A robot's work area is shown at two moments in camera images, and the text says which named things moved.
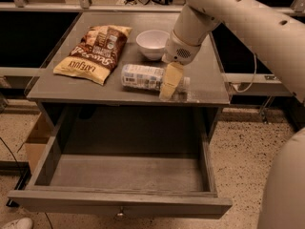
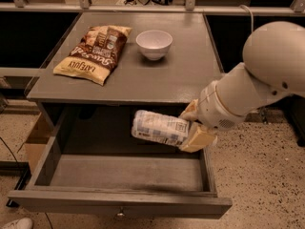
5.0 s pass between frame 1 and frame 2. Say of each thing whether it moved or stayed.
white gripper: moved
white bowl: stayed
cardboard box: stayed
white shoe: stayed
